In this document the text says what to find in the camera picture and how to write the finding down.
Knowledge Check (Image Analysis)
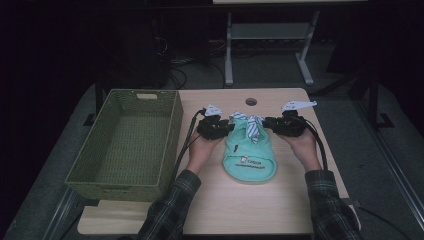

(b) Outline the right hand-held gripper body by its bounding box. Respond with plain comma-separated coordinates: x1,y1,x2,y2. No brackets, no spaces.
275,99,318,138

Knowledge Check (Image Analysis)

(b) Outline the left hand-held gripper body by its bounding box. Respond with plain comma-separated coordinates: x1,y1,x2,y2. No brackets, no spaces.
196,104,224,141

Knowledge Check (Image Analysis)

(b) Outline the teal garment with striped collar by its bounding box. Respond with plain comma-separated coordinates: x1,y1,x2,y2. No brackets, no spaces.
222,111,278,185

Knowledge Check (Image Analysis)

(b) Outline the green woven basket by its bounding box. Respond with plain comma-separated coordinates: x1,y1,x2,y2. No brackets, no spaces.
64,88,185,203

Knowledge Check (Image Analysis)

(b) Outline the person's left hand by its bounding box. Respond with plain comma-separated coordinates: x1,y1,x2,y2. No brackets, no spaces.
185,131,224,176

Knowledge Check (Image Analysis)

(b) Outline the person's right hand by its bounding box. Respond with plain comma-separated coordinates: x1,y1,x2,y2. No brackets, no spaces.
280,127,323,173

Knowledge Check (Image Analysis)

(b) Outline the black metal stand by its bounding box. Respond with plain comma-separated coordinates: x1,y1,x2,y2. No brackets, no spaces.
309,64,396,132

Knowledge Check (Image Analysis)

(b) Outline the right hand-held gripper black cable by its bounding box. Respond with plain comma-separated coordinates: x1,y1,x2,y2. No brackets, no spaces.
295,114,330,171

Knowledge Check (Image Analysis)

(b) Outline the tangle of black floor cables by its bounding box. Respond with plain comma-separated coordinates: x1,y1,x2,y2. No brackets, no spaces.
156,34,228,91

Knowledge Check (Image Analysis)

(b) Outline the white metal desk frame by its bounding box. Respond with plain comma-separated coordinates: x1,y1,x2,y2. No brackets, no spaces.
223,9,321,87

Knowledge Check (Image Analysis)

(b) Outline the black cable on floor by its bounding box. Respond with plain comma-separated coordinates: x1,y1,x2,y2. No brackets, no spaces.
357,205,415,240

